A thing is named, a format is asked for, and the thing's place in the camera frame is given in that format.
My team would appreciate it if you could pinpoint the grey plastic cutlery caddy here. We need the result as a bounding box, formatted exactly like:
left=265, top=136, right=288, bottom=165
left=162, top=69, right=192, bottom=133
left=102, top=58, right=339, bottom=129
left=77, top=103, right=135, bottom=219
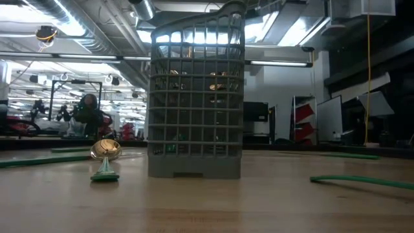
left=147, top=0, right=247, bottom=180

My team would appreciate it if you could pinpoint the long ceiling light fixture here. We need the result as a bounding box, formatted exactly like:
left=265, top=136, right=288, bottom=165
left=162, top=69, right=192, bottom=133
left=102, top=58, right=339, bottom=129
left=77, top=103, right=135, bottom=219
left=244, top=59, right=314, bottom=68

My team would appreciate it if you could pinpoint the red and white shelf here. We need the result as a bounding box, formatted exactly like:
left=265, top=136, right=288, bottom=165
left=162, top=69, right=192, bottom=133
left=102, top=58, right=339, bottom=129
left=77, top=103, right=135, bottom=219
left=292, top=95, right=318, bottom=146

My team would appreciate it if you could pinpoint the white whiteboard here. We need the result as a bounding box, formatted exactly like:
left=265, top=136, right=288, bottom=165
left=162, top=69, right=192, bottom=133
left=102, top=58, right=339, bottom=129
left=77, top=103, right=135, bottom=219
left=316, top=95, right=343, bottom=142

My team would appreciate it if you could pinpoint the white plastic bag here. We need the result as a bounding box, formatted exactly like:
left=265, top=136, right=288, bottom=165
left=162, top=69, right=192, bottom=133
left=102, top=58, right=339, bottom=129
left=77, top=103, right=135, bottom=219
left=64, top=118, right=87, bottom=139

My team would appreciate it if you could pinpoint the angled white panel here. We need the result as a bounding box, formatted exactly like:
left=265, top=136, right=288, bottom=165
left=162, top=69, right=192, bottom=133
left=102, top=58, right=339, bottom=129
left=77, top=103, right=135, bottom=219
left=357, top=91, right=395, bottom=117

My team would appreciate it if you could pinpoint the white ceiling air unit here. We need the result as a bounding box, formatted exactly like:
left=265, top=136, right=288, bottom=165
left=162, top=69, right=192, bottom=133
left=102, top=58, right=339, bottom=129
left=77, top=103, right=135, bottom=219
left=329, top=0, right=396, bottom=19

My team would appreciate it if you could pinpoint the red round object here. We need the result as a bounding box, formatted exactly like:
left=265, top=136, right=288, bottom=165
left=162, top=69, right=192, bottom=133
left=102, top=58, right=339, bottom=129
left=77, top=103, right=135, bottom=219
left=0, top=115, right=41, bottom=139

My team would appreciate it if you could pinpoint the black wall monitor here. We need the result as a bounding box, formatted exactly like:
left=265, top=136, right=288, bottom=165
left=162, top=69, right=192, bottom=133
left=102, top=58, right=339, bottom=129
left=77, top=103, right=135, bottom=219
left=244, top=102, right=269, bottom=123

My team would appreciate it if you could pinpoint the silver ventilation duct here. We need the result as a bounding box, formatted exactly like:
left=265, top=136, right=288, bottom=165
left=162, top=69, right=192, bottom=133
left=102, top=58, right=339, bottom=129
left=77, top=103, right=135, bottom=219
left=129, top=0, right=156, bottom=21

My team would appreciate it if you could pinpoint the background black metal frame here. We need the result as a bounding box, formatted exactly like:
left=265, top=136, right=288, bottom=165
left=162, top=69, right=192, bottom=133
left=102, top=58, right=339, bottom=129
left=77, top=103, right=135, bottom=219
left=48, top=80, right=103, bottom=120

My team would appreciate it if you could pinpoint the yellow hanging cable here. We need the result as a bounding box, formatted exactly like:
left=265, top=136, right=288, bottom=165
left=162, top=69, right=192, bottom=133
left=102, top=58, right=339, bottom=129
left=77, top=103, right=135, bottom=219
left=364, top=0, right=372, bottom=146

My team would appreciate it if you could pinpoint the yellow black cable reel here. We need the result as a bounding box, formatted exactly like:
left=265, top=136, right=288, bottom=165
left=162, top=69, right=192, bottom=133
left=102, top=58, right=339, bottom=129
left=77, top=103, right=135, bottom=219
left=35, top=25, right=58, bottom=43

